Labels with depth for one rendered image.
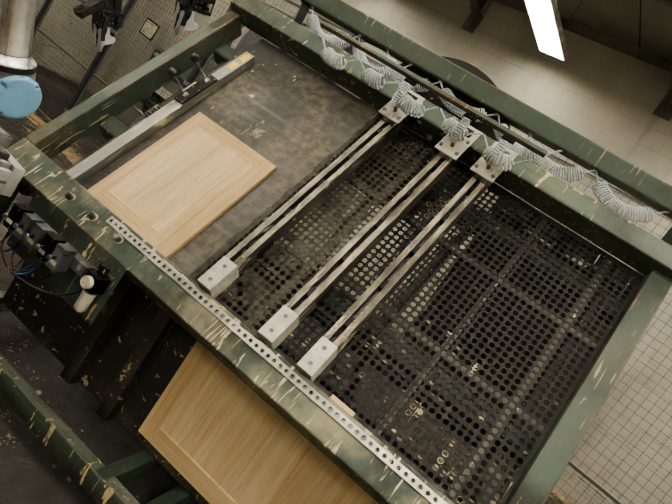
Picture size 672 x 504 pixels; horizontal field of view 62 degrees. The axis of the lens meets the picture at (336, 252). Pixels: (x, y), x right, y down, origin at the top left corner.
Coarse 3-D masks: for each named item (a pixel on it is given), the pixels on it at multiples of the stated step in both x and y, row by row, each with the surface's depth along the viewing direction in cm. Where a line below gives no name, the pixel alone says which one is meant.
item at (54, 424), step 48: (48, 288) 233; (48, 336) 231; (96, 336) 216; (144, 336) 208; (192, 336) 208; (0, 384) 206; (96, 384) 221; (144, 384) 214; (48, 432) 197; (96, 480) 189
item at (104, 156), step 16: (240, 64) 245; (224, 80) 242; (160, 112) 228; (176, 112) 230; (144, 128) 223; (112, 144) 217; (128, 144) 219; (96, 160) 213; (112, 160) 218; (80, 176) 209
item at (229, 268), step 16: (400, 96) 216; (416, 96) 230; (384, 112) 225; (400, 112) 225; (384, 128) 225; (400, 128) 233; (368, 144) 220; (336, 160) 215; (352, 160) 215; (320, 176) 210; (336, 176) 211; (304, 192) 206; (320, 192) 207; (288, 208) 202; (304, 208) 204; (272, 224) 200; (288, 224) 201; (256, 240) 197; (272, 240) 198; (224, 256) 189; (240, 256) 190; (256, 256) 196; (208, 272) 186; (224, 272) 186; (240, 272) 193; (208, 288) 183; (224, 288) 190
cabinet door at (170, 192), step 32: (192, 128) 227; (160, 160) 217; (192, 160) 218; (224, 160) 219; (256, 160) 220; (96, 192) 207; (128, 192) 209; (160, 192) 209; (192, 192) 210; (224, 192) 210; (128, 224) 201; (160, 224) 202; (192, 224) 202
